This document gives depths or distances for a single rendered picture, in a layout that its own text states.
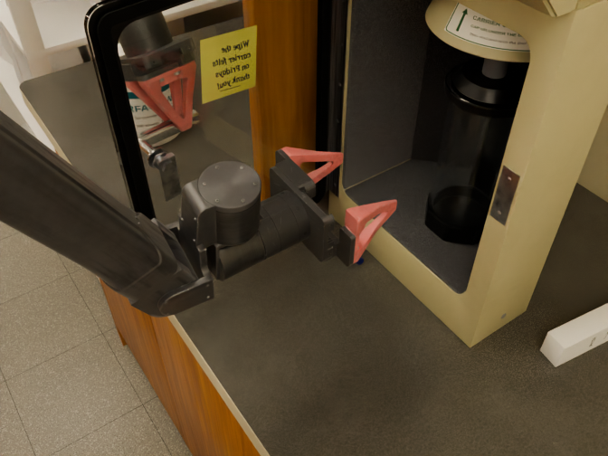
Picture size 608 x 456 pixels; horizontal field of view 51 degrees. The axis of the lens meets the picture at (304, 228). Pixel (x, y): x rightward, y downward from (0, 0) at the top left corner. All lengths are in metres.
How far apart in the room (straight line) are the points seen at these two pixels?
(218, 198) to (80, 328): 1.64
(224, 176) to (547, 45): 0.31
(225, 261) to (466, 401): 0.37
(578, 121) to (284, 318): 0.45
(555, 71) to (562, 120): 0.07
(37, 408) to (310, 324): 1.29
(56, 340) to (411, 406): 1.52
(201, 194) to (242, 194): 0.04
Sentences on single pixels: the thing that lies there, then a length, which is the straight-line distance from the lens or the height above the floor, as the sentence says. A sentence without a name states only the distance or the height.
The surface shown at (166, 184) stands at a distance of 0.73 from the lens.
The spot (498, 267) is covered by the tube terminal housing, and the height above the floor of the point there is 1.10.
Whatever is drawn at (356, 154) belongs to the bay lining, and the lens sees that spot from 0.93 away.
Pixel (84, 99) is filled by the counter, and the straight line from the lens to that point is 1.37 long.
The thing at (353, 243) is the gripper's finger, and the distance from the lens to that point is 0.65.
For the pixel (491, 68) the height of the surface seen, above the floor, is 1.27.
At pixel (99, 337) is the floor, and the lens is 2.13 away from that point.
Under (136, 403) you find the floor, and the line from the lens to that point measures 1.96.
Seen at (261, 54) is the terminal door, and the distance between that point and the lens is 0.76.
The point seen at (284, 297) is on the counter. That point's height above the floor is 0.94.
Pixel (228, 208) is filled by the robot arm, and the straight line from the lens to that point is 0.56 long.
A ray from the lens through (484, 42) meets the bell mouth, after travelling 0.69.
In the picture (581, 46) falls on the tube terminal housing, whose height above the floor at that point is 1.37.
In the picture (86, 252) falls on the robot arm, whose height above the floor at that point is 1.28.
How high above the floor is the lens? 1.64
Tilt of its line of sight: 44 degrees down
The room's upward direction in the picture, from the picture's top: straight up
